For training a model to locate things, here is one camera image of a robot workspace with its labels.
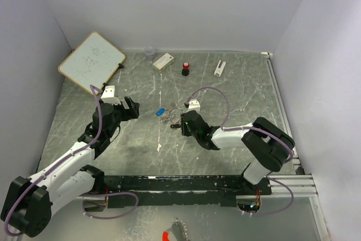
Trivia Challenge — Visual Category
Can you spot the large silver keyring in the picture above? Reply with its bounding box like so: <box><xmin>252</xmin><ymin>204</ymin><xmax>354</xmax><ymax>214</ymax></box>
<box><xmin>169</xmin><ymin>106</ymin><xmax>184</xmax><ymax>116</ymax></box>

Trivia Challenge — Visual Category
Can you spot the bunch of silver keys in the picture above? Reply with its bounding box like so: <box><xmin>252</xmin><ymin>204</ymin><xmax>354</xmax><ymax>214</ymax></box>
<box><xmin>160</xmin><ymin>102</ymin><xmax>177</xmax><ymax>123</ymax></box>

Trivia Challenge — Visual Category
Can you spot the blue key tag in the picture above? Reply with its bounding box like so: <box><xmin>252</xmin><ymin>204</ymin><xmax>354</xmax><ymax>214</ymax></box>
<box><xmin>156</xmin><ymin>108</ymin><xmax>166</xmax><ymax>116</ymax></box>

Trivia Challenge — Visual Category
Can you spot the black key fob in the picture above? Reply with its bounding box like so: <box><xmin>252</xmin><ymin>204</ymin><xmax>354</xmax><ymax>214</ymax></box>
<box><xmin>170</xmin><ymin>123</ymin><xmax>181</xmax><ymax>129</ymax></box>

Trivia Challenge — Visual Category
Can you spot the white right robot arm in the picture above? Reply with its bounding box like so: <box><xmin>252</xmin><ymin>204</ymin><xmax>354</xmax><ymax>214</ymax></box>
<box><xmin>180</xmin><ymin>110</ymin><xmax>295</xmax><ymax>195</ymax></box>

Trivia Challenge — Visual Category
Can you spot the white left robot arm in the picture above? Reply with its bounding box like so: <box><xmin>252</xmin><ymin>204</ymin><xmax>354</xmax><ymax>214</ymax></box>
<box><xmin>1</xmin><ymin>97</ymin><xmax>140</xmax><ymax>237</ymax></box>

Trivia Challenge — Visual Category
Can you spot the white and green small box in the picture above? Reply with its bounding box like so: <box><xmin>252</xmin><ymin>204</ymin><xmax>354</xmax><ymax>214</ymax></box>
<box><xmin>152</xmin><ymin>53</ymin><xmax>174</xmax><ymax>73</ymax></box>

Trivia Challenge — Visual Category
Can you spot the clear plastic cup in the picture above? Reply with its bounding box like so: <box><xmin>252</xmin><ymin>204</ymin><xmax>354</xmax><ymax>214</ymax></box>
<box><xmin>144</xmin><ymin>47</ymin><xmax>155</xmax><ymax>61</ymax></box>

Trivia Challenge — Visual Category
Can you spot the white clip device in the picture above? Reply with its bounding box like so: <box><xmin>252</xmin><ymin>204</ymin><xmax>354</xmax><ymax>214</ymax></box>
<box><xmin>214</xmin><ymin>60</ymin><xmax>226</xmax><ymax>77</ymax></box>

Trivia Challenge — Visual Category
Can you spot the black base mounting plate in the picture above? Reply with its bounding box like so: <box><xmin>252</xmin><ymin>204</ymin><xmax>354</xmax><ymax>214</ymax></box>
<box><xmin>80</xmin><ymin>174</ymin><xmax>273</xmax><ymax>209</ymax></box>

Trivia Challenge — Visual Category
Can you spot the red and white tool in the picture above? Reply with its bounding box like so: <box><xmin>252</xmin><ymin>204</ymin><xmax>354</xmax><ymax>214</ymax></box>
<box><xmin>162</xmin><ymin>226</ymin><xmax>183</xmax><ymax>241</ymax></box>

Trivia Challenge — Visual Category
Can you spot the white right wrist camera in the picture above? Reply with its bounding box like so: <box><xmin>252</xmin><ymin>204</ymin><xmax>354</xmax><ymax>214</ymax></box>
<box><xmin>187</xmin><ymin>99</ymin><xmax>201</xmax><ymax>113</ymax></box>

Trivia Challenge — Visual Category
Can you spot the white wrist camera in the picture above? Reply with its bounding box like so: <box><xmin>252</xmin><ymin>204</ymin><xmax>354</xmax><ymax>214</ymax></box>
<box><xmin>101</xmin><ymin>85</ymin><xmax>121</xmax><ymax>105</ymax></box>
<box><xmin>187</xmin><ymin>99</ymin><xmax>201</xmax><ymax>113</ymax></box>

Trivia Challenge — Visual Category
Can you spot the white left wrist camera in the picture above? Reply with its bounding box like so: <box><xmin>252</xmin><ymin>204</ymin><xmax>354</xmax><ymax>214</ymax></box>
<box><xmin>101</xmin><ymin>85</ymin><xmax>121</xmax><ymax>105</ymax></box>

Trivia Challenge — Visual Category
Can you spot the small whiteboard with wooden frame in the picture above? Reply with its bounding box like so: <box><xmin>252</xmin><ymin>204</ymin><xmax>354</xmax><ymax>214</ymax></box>
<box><xmin>58</xmin><ymin>31</ymin><xmax>126</xmax><ymax>93</ymax></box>

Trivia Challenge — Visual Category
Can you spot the white corner bracket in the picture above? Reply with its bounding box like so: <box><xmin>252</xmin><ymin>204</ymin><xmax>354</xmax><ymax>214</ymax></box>
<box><xmin>261</xmin><ymin>51</ymin><xmax>273</xmax><ymax>59</ymax></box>

